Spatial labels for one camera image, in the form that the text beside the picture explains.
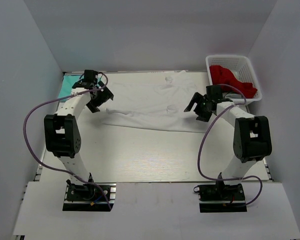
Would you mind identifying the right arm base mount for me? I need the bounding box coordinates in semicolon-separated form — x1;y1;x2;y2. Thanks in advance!
193;181;247;213

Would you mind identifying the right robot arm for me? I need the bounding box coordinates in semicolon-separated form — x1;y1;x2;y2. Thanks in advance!
185;84;272;200

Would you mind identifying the grey t-shirt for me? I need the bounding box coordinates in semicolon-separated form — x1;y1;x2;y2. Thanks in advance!
222;91;243;99

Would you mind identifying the white plastic basket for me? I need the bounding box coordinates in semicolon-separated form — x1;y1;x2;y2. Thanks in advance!
205;54;262;105

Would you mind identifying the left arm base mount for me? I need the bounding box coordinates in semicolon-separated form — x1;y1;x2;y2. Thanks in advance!
62;179;117;212

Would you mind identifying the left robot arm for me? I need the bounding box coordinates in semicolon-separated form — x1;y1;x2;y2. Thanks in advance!
43;70;114;200

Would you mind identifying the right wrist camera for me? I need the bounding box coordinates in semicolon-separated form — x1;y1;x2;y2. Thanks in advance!
218;98;233;103

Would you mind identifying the white t-shirt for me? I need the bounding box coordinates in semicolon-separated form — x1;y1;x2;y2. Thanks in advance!
102;70;209;133

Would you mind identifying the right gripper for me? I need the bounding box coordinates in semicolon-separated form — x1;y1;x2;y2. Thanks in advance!
184;92;213;122

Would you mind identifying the red t-shirt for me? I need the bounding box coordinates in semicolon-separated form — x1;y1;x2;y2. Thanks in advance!
209;65;258;99

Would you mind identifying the folded teal t-shirt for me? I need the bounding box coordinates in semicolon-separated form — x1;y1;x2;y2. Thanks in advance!
58;75;81;99

